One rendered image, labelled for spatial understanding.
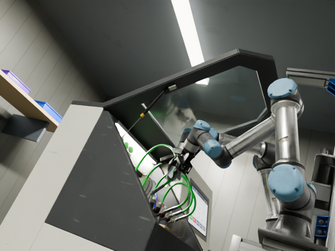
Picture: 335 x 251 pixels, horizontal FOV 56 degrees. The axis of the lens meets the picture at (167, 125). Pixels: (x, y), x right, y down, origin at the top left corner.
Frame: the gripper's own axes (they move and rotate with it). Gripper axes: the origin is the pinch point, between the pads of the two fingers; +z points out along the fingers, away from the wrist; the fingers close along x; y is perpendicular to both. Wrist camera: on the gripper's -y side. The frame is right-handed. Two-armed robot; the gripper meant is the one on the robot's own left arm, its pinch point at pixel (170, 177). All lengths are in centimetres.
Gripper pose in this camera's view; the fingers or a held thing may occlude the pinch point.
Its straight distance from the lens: 164.9
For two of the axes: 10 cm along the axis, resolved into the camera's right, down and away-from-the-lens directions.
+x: 8.7, 2.9, 4.0
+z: -4.4, 8.3, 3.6
